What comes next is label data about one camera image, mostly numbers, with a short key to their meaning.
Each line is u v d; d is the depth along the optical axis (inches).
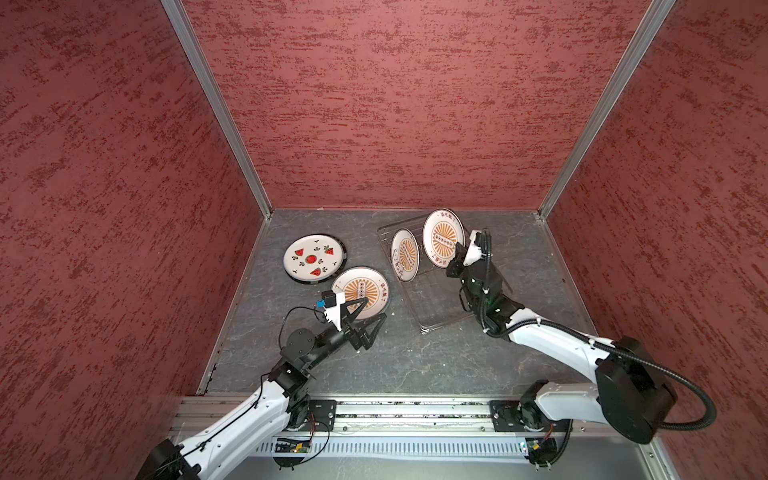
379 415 29.8
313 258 40.6
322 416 29.2
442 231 33.5
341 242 42.9
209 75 32.3
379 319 26.3
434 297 38.1
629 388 16.2
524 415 25.5
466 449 30.5
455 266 28.4
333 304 25.3
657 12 27.9
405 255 38.1
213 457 17.8
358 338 25.0
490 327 24.0
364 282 38.4
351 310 29.5
